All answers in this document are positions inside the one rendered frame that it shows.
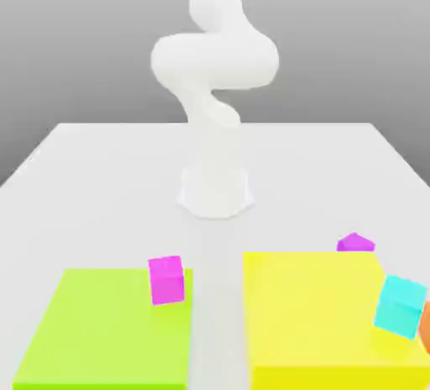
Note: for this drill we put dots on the small purple cube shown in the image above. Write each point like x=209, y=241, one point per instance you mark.
x=355, y=243

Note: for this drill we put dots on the large lime green box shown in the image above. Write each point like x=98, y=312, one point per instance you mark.
x=100, y=329

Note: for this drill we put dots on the small magenta cube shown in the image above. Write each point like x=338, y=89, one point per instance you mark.
x=167, y=282

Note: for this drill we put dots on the small cyan cube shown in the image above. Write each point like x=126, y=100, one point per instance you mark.
x=399, y=307

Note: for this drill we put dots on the small orange cube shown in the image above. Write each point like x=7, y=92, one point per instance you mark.
x=426, y=327

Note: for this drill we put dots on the large yellow box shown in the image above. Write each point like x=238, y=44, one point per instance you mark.
x=312, y=312

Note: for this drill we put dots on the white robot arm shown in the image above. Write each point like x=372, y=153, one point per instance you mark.
x=215, y=60

